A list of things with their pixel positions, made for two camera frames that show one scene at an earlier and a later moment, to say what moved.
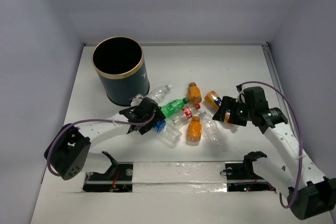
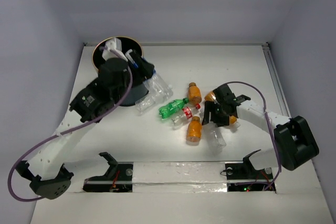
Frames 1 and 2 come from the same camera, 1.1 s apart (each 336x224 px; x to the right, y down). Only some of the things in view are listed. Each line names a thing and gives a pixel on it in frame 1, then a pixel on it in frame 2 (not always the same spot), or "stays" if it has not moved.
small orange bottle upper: [194, 94] stays
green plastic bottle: [174, 106] stays
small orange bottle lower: [194, 130] stays
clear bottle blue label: [168, 135] → [155, 82]
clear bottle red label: [186, 114] stays
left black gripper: [151, 115] → [146, 67]
